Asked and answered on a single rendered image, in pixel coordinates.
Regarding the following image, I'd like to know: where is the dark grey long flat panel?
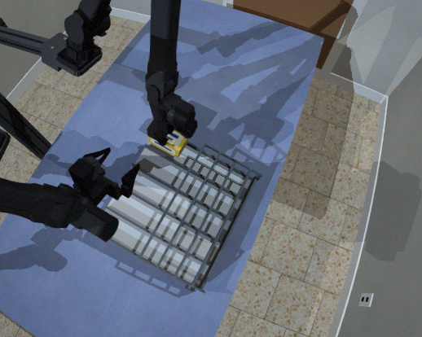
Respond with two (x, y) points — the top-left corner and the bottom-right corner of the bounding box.
(199, 175), (259, 290)

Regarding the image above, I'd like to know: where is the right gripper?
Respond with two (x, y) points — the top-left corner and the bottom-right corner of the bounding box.
(82, 147), (140, 206)

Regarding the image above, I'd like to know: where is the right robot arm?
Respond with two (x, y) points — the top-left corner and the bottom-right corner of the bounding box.
(0, 156), (119, 241)

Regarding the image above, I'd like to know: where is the yellow butter carton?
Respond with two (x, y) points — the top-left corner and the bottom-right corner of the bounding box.
(148, 130), (188, 158)

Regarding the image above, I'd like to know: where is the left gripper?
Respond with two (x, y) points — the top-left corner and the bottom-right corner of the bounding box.
(147, 116), (169, 146)

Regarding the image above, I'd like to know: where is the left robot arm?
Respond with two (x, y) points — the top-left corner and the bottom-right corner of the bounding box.
(57, 0), (197, 138)

